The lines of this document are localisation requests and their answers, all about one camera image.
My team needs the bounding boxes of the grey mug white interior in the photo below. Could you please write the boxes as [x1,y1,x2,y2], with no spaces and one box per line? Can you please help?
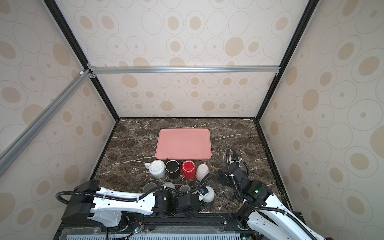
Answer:
[179,185,191,192]

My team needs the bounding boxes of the black mug white base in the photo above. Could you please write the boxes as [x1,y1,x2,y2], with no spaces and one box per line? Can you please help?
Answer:
[198,186,215,207]

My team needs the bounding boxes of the pink mug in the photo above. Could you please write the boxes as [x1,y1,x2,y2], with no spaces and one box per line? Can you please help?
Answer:
[196,163,210,182]

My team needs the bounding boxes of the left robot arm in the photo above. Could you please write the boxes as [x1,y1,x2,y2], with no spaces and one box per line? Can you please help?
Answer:
[56,180,209,227]

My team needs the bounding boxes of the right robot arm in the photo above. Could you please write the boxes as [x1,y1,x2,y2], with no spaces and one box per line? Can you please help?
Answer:
[217,164,324,240]

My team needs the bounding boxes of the white mug front row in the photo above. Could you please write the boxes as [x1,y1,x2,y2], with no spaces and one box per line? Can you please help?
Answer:
[163,182,176,190]

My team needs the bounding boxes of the red mug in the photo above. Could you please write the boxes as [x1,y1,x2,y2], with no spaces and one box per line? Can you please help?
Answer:
[182,160,196,180]

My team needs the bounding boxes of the black mug white rim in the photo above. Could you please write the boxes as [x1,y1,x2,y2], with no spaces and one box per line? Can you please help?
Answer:
[165,160,180,180]

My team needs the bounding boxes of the dark grey mug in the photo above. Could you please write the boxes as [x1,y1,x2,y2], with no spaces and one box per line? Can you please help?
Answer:
[142,183,157,194]

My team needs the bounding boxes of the white ribbed mug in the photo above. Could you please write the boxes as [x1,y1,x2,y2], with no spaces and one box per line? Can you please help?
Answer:
[145,160,166,179]

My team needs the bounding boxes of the pink rectangular tray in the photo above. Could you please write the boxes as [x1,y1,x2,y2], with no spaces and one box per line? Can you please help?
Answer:
[156,129,212,160]

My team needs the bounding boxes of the horizontal aluminium bar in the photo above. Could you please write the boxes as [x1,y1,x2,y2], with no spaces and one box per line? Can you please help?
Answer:
[89,65,280,74]

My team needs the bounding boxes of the diagonal aluminium bar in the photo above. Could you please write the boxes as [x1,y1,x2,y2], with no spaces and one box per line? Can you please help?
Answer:
[1,70,91,175]

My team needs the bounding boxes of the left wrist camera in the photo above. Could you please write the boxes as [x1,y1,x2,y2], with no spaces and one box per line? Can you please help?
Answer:
[197,187,210,202]

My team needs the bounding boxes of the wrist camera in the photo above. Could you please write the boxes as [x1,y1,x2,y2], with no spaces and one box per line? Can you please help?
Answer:
[231,156,243,165]
[197,187,210,202]

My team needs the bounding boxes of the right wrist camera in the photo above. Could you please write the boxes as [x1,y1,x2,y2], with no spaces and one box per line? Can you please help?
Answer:
[231,156,243,165]

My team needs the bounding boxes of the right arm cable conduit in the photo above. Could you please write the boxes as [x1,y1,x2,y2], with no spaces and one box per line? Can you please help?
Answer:
[225,146,319,240]

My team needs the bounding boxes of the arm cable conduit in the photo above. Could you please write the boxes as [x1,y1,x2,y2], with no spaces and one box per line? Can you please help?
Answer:
[55,172,213,205]
[225,146,319,240]

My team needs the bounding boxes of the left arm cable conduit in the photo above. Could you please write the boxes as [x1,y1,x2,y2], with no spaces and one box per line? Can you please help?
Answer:
[55,172,213,205]

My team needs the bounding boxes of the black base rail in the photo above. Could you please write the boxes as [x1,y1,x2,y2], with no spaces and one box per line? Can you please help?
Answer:
[53,211,313,240]

